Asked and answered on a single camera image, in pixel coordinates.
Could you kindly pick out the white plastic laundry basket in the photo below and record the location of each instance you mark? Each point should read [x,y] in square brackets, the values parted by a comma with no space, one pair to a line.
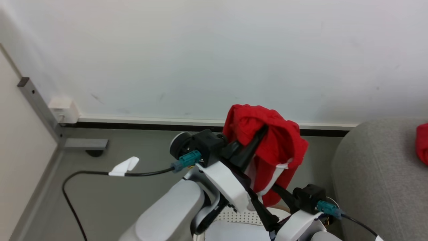
[240,217]

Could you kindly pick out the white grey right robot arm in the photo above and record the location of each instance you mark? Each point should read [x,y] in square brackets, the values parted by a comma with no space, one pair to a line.
[326,237]

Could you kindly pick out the red garment with white stripes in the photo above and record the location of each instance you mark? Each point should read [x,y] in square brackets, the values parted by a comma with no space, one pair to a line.
[277,144]

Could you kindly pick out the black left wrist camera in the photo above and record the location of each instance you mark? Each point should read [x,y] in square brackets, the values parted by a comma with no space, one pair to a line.
[207,144]

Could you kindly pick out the black round foot pad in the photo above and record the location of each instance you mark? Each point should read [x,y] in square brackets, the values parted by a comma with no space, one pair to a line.
[94,153]

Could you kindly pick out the white wall socket box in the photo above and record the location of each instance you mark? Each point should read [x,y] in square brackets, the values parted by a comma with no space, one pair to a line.
[65,109]

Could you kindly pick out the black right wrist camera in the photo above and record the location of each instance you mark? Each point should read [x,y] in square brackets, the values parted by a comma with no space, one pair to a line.
[308,197]

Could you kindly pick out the red cloth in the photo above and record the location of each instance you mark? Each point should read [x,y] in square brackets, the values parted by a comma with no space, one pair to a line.
[422,144]

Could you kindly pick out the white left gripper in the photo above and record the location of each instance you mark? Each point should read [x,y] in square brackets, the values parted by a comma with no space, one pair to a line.
[225,182]

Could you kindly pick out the grey metal frame post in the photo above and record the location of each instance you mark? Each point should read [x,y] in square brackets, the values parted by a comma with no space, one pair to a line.
[38,107]

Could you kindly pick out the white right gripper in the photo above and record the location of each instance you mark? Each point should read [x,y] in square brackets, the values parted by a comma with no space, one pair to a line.
[299,226]

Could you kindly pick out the grey fabric sofa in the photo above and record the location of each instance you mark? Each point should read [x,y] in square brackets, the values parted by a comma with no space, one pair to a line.
[378,180]

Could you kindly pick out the grey metal floor bracket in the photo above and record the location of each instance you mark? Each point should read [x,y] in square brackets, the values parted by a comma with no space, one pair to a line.
[86,144]

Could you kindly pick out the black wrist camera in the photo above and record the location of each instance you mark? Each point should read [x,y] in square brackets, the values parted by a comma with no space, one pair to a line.
[207,144]
[308,197]

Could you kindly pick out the white baseboard strip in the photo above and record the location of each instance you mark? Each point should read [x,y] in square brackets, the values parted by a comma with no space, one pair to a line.
[150,120]

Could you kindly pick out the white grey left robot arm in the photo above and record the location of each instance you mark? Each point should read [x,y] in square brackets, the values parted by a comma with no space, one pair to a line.
[167,217]

